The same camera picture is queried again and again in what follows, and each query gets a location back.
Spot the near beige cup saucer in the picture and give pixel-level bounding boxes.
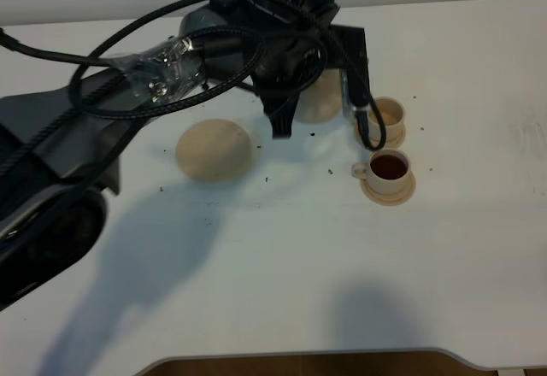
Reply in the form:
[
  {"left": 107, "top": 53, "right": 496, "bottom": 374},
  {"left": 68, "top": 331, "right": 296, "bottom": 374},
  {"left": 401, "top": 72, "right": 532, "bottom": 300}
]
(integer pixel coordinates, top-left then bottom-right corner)
[{"left": 360, "top": 173, "right": 416, "bottom": 207}]

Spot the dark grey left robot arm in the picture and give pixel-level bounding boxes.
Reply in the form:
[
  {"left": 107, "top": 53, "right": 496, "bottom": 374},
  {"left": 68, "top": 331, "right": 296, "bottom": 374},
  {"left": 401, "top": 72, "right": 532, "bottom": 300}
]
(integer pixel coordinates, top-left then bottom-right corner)
[{"left": 1, "top": 0, "right": 338, "bottom": 307}]

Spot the beige cup saucer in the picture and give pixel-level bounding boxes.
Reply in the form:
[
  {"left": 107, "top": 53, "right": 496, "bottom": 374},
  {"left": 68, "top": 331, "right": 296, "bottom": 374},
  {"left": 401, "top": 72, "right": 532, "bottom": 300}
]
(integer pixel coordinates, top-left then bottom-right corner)
[
  {"left": 354, "top": 124, "right": 408, "bottom": 151},
  {"left": 360, "top": 173, "right": 416, "bottom": 207}
]

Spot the beige ceramic teapot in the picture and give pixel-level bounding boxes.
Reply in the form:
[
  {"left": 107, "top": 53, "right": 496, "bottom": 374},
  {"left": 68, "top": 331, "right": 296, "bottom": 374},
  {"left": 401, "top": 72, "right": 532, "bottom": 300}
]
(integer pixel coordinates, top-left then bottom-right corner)
[{"left": 294, "top": 69, "right": 342, "bottom": 124}]

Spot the black braided left cable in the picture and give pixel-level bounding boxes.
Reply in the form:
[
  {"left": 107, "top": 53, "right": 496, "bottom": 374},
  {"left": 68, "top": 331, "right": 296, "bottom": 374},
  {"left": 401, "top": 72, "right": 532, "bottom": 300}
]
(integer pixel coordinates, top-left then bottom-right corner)
[{"left": 0, "top": 0, "right": 389, "bottom": 189}]

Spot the beige teacup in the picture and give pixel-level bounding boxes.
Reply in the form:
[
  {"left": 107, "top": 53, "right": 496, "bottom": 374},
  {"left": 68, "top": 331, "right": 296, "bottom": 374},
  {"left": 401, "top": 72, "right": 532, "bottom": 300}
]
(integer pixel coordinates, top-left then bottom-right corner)
[
  {"left": 367, "top": 97, "right": 406, "bottom": 147},
  {"left": 350, "top": 149, "right": 411, "bottom": 195}
]

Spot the far beige teacup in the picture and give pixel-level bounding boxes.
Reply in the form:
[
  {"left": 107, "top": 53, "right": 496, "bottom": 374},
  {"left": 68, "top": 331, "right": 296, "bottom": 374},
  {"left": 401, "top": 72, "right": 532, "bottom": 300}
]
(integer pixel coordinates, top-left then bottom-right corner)
[{"left": 367, "top": 97, "right": 406, "bottom": 147}]

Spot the near beige teacup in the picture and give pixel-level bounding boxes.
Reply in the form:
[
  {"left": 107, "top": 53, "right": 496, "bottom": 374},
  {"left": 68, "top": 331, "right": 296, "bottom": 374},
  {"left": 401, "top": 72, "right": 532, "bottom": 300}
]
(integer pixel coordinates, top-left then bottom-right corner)
[{"left": 350, "top": 149, "right": 411, "bottom": 195}]

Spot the beige round teapot saucer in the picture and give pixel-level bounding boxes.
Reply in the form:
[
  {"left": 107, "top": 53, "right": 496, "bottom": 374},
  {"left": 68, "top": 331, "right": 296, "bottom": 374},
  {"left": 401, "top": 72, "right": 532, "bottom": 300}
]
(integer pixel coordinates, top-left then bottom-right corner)
[{"left": 175, "top": 119, "right": 253, "bottom": 183}]

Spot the far beige cup saucer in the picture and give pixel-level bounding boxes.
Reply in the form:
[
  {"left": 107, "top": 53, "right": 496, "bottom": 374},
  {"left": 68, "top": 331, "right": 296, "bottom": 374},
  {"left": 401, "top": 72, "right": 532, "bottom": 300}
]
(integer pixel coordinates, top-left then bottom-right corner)
[{"left": 354, "top": 124, "right": 408, "bottom": 151}]

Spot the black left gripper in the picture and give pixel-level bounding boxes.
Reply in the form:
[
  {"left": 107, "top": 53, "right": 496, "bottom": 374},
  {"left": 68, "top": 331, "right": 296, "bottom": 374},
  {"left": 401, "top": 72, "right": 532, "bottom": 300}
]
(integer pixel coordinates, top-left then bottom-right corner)
[{"left": 251, "top": 30, "right": 328, "bottom": 139}]

